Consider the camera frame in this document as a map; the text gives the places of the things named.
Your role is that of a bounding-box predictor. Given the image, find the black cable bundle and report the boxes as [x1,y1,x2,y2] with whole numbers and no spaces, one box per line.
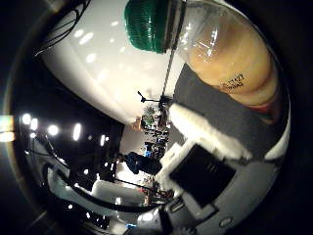
[33,0,92,57]

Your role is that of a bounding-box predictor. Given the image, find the black tripod stand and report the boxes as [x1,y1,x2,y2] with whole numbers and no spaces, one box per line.
[136,90,164,105]

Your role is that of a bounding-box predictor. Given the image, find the white box case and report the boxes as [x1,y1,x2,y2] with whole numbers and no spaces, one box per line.
[91,179,147,208]

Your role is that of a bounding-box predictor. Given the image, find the orange juice bottle green cap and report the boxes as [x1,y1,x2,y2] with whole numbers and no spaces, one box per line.
[123,0,284,126]

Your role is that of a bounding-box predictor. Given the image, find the person in dark clothes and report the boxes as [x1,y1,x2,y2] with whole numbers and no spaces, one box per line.
[124,151,163,176]

